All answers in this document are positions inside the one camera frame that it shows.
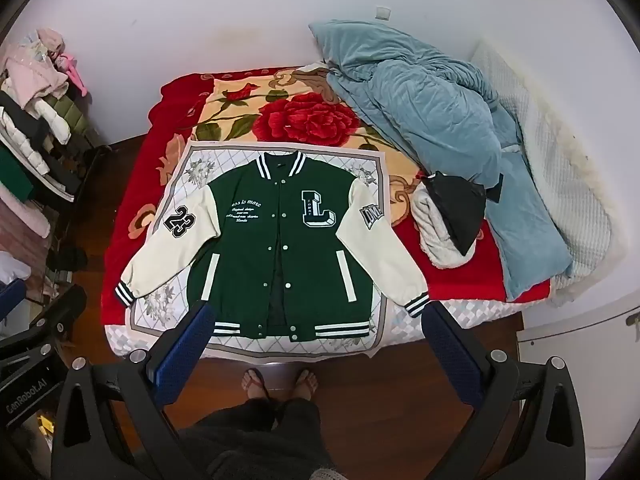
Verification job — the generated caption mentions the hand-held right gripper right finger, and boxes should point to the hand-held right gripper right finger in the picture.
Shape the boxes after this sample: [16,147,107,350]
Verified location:
[420,302,587,480]

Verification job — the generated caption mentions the white fleece cloth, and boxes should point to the white fleece cloth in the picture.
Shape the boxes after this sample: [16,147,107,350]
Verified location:
[411,182,481,271]

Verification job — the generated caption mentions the person's left foot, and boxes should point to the person's left foot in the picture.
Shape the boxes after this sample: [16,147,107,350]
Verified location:
[241,369,272,402]

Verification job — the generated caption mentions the blue quilt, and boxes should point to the blue quilt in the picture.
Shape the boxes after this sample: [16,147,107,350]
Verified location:
[307,20,573,301]

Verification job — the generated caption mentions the pile of clothes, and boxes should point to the pile of clothes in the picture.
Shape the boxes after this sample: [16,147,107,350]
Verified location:
[0,27,112,241]

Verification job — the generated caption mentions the white floral bordered mat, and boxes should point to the white floral bordered mat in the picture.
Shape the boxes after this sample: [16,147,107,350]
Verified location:
[131,141,392,361]

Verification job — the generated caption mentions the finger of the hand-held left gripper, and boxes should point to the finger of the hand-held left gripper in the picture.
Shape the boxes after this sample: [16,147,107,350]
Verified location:
[0,279,27,321]
[27,285,89,343]

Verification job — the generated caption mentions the diamond patterned bed sheet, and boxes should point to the diamond patterned bed sheet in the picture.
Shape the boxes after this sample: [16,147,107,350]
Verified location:
[102,297,523,361]

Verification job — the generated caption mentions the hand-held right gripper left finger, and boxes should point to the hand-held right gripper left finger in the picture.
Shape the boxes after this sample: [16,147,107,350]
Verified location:
[50,301,221,480]

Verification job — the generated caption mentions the red floral blanket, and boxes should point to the red floral blanket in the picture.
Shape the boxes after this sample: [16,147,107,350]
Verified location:
[100,65,551,326]

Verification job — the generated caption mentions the white black folded garment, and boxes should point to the white black folded garment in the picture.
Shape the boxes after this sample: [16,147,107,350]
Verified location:
[425,170,503,257]

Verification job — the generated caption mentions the white quilted blanket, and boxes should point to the white quilted blanket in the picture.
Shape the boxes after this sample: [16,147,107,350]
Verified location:
[467,40,628,306]

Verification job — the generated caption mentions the green and cream varsity jacket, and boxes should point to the green and cream varsity jacket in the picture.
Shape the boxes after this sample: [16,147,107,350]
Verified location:
[116,151,431,343]

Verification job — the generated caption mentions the person's right foot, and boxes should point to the person's right foot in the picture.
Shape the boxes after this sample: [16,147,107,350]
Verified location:
[292,369,320,402]

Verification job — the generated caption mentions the person's foot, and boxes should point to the person's foot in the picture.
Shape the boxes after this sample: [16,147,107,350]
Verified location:
[241,369,272,402]
[292,369,320,402]

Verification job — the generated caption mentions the person's dark pants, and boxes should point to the person's dark pants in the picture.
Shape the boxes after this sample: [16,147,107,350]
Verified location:
[177,397,336,480]

